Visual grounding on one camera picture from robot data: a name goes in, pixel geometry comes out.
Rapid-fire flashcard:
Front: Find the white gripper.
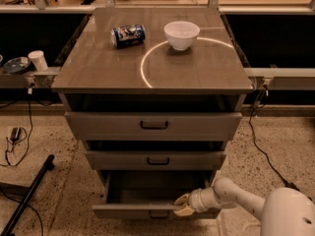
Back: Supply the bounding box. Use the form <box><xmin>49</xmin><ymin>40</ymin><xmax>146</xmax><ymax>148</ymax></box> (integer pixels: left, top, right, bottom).
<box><xmin>172</xmin><ymin>186</ymin><xmax>239</xmax><ymax>218</ymax></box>

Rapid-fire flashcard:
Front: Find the grey drawer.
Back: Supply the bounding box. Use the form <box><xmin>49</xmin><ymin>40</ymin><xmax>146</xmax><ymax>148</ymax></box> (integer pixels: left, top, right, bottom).
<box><xmin>93</xmin><ymin>170</ymin><xmax>215</xmax><ymax>220</ymax></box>
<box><xmin>85</xmin><ymin>150</ymin><xmax>225</xmax><ymax>170</ymax></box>
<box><xmin>65</xmin><ymin>112</ymin><xmax>242</xmax><ymax>142</ymax></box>

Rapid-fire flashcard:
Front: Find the grey drawer cabinet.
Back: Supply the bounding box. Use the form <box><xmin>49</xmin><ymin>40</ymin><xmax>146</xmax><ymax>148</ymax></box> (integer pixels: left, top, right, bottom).
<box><xmin>51</xmin><ymin>6</ymin><xmax>255</xmax><ymax>195</ymax></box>

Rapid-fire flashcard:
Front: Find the black pole on floor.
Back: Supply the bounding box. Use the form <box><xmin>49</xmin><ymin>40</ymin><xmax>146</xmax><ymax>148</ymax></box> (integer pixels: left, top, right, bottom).
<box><xmin>0</xmin><ymin>154</ymin><xmax>54</xmax><ymax>236</ymax></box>

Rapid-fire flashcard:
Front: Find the white bowl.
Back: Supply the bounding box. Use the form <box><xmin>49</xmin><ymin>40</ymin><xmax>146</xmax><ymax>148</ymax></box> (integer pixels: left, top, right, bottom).
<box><xmin>164</xmin><ymin>21</ymin><xmax>200</xmax><ymax>51</ymax></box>

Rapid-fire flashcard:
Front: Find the blue soda can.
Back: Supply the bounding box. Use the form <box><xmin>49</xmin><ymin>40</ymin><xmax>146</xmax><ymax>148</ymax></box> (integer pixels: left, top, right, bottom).
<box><xmin>111</xmin><ymin>25</ymin><xmax>146</xmax><ymax>48</ymax></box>

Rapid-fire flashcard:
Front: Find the black power adapter left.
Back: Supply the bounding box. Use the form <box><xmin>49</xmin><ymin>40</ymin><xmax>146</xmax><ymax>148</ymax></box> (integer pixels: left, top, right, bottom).
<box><xmin>10</xmin><ymin>127</ymin><xmax>21</xmax><ymax>143</ymax></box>

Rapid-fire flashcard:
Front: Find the white paper cup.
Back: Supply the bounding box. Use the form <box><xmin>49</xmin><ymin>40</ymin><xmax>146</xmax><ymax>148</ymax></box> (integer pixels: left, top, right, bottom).
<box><xmin>28</xmin><ymin>50</ymin><xmax>48</xmax><ymax>71</ymax></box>

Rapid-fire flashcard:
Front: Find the dark blue plate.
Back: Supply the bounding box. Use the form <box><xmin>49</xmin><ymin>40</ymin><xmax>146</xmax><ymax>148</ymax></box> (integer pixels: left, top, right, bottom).
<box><xmin>3</xmin><ymin>57</ymin><xmax>32</xmax><ymax>74</ymax></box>

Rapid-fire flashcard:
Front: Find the black cable with adapter right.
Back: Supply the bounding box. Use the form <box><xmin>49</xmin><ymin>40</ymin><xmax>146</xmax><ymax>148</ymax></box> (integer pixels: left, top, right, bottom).
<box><xmin>248</xmin><ymin>86</ymin><xmax>301</xmax><ymax>192</ymax></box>

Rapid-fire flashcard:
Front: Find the black cable left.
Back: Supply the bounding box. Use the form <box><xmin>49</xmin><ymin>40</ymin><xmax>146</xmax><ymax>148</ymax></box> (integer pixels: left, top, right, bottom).
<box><xmin>0</xmin><ymin>87</ymin><xmax>35</xmax><ymax>168</ymax></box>

